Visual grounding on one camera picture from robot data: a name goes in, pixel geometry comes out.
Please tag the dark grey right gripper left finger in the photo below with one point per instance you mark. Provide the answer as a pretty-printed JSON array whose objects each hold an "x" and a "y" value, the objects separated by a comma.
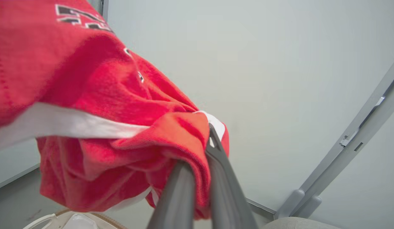
[{"x": 178, "y": 200}]

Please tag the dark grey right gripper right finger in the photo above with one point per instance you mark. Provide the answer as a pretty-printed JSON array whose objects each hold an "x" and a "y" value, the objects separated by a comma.
[{"x": 227, "y": 194}]

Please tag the red garment with white trim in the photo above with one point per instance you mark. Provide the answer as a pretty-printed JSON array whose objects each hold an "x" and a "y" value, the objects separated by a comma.
[{"x": 98, "y": 95}]

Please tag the white cloth in basket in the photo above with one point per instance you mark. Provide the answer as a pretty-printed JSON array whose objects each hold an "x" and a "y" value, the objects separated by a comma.
[{"x": 79, "y": 222}]

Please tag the white woven laundry basket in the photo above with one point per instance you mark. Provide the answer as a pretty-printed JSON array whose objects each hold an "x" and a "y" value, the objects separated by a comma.
[{"x": 57, "y": 221}]

